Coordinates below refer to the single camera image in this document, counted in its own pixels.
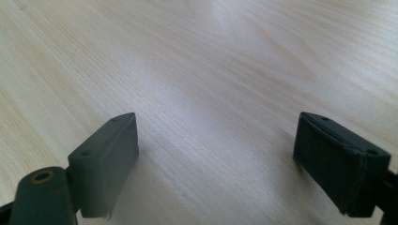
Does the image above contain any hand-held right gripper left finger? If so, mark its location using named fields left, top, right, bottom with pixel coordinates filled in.
left=68, top=112, right=140, bottom=220

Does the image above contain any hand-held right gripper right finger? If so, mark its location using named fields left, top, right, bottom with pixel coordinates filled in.
left=292, top=112, right=391, bottom=218

